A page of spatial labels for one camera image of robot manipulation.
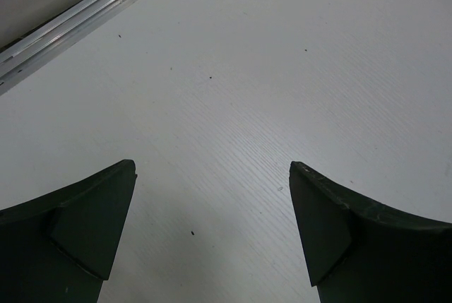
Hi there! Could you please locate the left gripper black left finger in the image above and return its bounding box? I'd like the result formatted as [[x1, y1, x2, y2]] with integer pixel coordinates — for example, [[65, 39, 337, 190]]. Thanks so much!
[[1, 160, 137, 302]]

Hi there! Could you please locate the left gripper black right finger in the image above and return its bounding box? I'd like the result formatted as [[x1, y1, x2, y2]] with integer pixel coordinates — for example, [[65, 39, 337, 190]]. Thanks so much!
[[290, 162, 451, 302]]

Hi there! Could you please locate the left aluminium frame rail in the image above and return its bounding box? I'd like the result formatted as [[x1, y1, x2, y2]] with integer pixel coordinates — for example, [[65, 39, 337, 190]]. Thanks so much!
[[1, 0, 137, 95]]

